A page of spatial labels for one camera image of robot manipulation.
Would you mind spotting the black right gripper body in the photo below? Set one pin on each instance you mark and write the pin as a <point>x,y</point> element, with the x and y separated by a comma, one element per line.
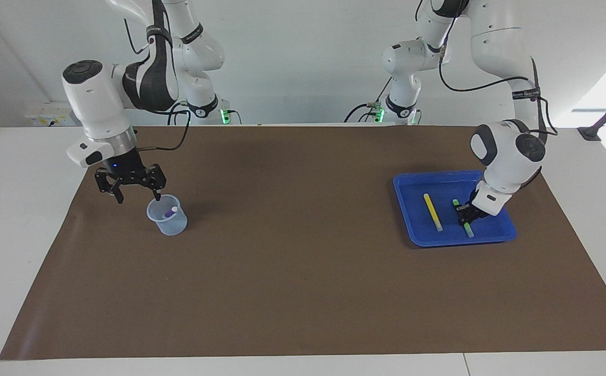
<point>130,172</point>

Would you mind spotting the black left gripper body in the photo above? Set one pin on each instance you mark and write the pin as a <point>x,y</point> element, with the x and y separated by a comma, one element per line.
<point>478,204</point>

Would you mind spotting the green marker pen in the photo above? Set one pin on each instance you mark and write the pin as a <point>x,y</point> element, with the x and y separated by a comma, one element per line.
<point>469,230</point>

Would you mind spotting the brown table mat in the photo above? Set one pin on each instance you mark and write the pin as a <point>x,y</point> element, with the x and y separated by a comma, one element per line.
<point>303,271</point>

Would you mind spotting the white wall outlet box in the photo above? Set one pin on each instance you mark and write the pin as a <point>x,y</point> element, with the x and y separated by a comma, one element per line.
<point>52,114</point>

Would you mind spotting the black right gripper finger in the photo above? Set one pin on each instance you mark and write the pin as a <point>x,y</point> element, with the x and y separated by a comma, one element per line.
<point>117,192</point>
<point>156,192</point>

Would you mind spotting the translucent plastic cup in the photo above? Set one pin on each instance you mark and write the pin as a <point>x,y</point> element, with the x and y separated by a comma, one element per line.
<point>170,225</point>

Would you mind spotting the purple marker pen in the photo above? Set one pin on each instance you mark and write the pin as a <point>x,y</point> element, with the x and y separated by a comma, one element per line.
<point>171,211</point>

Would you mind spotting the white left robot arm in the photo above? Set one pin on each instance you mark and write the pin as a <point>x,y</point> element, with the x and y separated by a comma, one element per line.
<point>507,156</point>

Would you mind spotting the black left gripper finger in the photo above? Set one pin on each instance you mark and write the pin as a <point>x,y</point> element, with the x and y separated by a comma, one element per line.
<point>473,218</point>
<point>462,215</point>

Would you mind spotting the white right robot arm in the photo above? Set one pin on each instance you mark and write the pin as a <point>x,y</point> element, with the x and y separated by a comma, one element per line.
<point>99,104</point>

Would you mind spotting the blue plastic tray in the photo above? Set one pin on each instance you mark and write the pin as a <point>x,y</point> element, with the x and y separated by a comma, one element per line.
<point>439,235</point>

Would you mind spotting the yellow marker pen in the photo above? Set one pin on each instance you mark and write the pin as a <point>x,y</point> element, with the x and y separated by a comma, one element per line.
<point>432,211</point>

